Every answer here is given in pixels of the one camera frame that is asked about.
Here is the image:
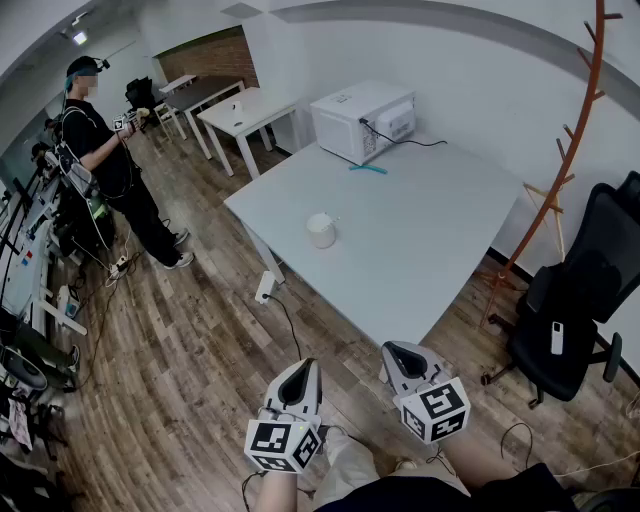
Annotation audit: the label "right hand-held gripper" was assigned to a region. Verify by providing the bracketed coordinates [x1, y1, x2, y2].
[381, 341, 472, 445]

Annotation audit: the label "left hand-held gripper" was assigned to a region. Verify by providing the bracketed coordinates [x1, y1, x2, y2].
[243, 357, 323, 475]

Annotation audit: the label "white mug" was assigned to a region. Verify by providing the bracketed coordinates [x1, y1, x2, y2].
[305, 213, 337, 250]

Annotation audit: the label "person's left forearm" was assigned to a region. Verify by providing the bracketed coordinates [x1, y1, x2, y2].
[253, 468, 302, 512]

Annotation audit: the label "person's right forearm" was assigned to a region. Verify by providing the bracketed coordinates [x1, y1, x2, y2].
[438, 427, 522, 492]

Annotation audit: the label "person's beige trousers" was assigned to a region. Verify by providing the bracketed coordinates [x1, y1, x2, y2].
[311, 426, 472, 512]

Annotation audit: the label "white power strip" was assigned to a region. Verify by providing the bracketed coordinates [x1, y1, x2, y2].
[254, 270, 278, 306]

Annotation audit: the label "person's black shirt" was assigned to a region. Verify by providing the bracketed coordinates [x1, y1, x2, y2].
[313, 462, 581, 512]

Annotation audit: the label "black office chair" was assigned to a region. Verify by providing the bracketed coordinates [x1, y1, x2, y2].
[481, 170, 640, 410]

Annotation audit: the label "white microwave oven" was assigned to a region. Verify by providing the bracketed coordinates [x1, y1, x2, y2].
[309, 79, 417, 167]

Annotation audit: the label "white side table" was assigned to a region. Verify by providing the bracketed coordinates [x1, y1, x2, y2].
[196, 86, 302, 180]

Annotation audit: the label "orange wooden coat rack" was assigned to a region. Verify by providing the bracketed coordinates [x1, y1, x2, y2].
[478, 0, 624, 329]

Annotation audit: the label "white cluttered desk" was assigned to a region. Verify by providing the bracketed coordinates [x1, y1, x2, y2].
[0, 174, 89, 337]

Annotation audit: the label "dark top table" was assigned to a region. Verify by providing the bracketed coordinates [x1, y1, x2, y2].
[163, 74, 247, 142]

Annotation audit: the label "black mesh chair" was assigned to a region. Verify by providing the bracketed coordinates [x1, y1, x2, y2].
[124, 76, 157, 127]

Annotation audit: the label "black power strip cable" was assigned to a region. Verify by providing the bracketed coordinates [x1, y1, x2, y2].
[266, 294, 304, 362]

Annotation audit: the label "thin black floor cable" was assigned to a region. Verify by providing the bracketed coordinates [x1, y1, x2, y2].
[499, 421, 537, 472]

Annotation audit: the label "pale wooden stick frame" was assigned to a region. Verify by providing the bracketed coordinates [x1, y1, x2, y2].
[521, 181, 567, 262]

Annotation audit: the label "thin white floor cable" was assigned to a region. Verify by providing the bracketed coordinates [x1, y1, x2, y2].
[553, 448, 640, 482]

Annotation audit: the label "black microwave power cable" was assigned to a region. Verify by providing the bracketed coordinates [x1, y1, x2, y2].
[359, 117, 449, 150]

